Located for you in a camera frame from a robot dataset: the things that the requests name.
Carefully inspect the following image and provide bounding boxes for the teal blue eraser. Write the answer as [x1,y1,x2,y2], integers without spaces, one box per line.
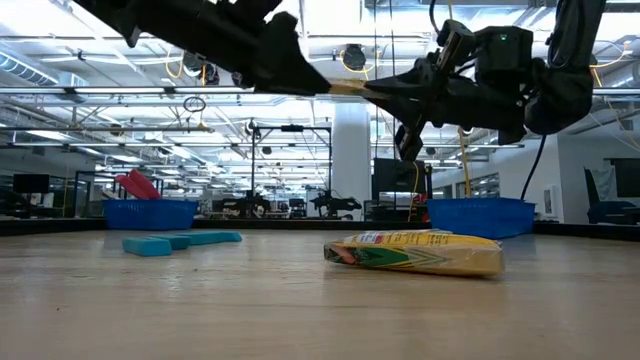
[175,230,244,246]
[148,234,192,251]
[122,236,174,258]

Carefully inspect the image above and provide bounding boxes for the black hanging cable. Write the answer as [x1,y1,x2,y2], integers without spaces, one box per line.
[388,0,398,161]
[372,0,380,161]

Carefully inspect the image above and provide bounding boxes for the black ceiling cable reel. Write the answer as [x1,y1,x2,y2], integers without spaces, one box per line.
[341,43,368,73]
[181,47,221,87]

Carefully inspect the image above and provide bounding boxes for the yellow battery packets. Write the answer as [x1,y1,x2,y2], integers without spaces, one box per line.
[323,229,505,278]

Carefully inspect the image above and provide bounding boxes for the blue plastic bin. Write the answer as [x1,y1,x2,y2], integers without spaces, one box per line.
[103,198,199,232]
[427,197,537,240]

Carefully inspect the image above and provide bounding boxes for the white building column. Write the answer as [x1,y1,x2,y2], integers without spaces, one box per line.
[332,102,372,221]

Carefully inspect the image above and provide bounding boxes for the dark office chair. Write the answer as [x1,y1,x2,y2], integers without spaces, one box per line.
[583,167,640,225]

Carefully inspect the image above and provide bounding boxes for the red handled pliers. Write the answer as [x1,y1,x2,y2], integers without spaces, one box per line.
[115,168,163,202]

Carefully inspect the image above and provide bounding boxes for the black monitor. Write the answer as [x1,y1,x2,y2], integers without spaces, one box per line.
[12,173,51,195]
[607,158,640,199]

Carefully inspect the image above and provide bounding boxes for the black frame workstation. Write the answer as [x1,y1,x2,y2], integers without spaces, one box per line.
[249,124,334,221]

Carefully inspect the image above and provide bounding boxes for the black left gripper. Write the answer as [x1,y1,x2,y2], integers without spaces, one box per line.
[197,0,332,96]

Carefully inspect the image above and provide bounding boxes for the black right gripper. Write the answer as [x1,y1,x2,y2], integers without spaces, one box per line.
[364,19,534,162]

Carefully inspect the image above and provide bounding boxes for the yellow hanging cable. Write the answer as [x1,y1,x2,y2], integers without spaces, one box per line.
[446,0,472,199]

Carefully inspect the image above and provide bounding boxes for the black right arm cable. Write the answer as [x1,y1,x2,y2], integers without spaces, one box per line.
[519,132,549,202]

